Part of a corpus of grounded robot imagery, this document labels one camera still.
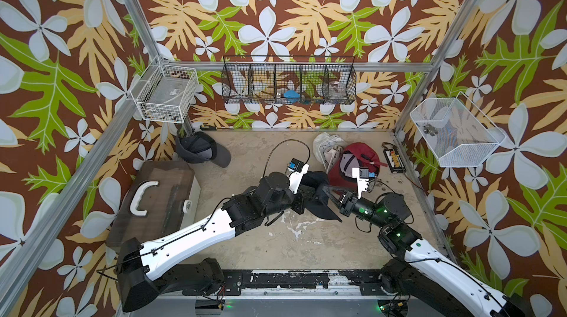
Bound small dark object in basket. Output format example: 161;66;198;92
423;124;439;136

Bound white baseball cap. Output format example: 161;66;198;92
313;133;347;173

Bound black orange device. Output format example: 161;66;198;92
383;148;406;174

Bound grey baseball cap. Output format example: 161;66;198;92
175;131;232;168

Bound brown lidded storage box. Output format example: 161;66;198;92
106;160;201;252

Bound black wire basket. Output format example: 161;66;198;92
220;55;357;105

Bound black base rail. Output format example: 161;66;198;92
182;270;421;296

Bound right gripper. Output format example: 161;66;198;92
325;187;391;232

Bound white mesh basket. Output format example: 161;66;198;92
410;92;506;168

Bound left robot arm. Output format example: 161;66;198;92
115;171;329;313

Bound maroon baseball cap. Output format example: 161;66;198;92
328;142;387;189

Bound black baseball cap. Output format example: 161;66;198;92
301;171;343;223

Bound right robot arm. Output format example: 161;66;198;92
322;185;534;316

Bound blue object in basket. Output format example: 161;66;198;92
284;90;301;102

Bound white wire basket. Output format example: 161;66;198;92
130;63;199;124

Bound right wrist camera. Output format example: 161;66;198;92
351;167;377;199

